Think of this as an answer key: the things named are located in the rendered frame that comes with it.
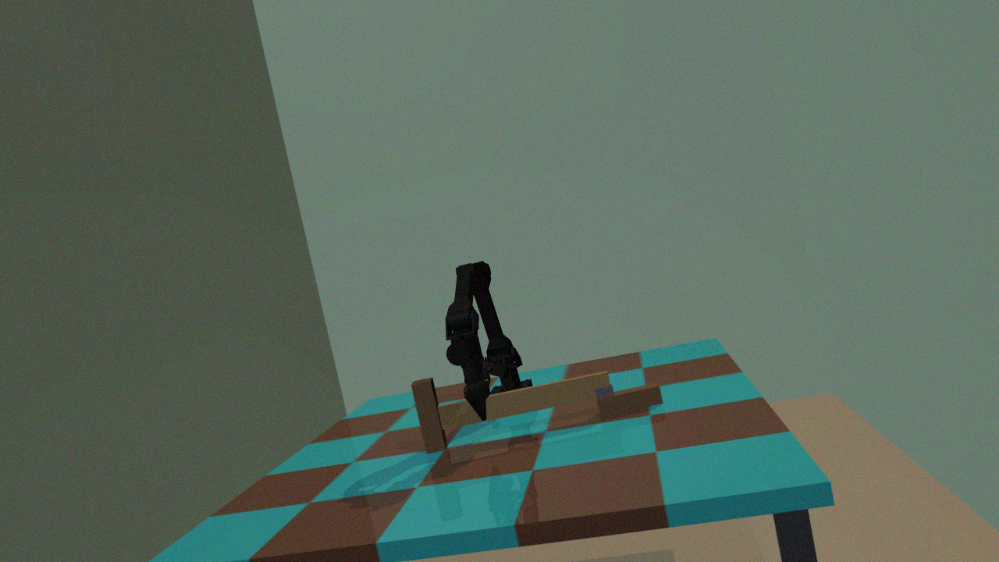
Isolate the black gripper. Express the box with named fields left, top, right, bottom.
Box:
left=461, top=354, right=490, bottom=421

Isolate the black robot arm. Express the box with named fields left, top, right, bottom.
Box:
left=446, top=261, right=523, bottom=393

